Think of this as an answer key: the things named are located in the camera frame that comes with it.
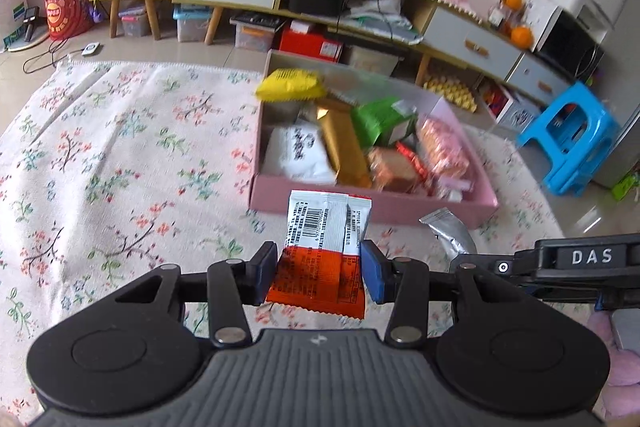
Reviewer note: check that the pink cardboard box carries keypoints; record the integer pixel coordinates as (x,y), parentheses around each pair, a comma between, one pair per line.
(471,199)

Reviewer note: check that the red cardboard box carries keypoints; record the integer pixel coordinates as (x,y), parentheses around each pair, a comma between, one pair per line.
(303,38)

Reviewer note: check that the brown cracker pack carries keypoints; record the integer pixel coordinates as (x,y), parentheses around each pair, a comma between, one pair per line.
(391,171)

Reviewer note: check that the red gift bag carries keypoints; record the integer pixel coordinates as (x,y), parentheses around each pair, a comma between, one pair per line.
(67,18)

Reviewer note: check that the silver foil wrapper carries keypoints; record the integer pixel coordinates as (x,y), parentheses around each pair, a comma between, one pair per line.
(451,233)

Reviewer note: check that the gold snack bar pack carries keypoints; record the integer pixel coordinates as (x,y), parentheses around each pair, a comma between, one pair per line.
(342,145)

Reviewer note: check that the green snack bag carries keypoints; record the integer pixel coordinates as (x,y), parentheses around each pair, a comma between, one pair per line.
(383,122)

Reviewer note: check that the yellow snack bag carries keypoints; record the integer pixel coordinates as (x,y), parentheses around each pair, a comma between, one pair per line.
(290,85)

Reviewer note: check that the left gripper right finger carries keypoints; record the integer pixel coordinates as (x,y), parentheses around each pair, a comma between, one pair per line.
(410,286)

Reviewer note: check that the blue plastic stool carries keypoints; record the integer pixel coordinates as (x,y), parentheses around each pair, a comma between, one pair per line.
(576,133)

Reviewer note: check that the white black-print snack bag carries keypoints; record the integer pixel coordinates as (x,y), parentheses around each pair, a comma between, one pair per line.
(297,152)

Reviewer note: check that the black microwave oven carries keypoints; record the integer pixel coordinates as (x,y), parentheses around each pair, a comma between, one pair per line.
(561,40)

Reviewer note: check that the pink rice cracker pack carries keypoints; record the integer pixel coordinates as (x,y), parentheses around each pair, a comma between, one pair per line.
(441,150)

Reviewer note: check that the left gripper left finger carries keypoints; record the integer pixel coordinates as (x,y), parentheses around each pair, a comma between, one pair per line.
(226,288)

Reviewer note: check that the orange white snack pack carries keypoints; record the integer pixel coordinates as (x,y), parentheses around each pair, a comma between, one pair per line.
(319,269)

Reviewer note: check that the yellow egg tray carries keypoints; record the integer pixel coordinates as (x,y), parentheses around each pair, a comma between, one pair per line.
(453,90)

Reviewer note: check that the low wooden tv cabinet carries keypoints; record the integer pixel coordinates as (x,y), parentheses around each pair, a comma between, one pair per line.
(441,32)

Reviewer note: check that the red white snack pack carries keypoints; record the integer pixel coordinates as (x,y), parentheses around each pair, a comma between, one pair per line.
(415,161)

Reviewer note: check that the clear plastic storage bin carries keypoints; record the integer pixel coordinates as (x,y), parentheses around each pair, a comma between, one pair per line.
(192,21)

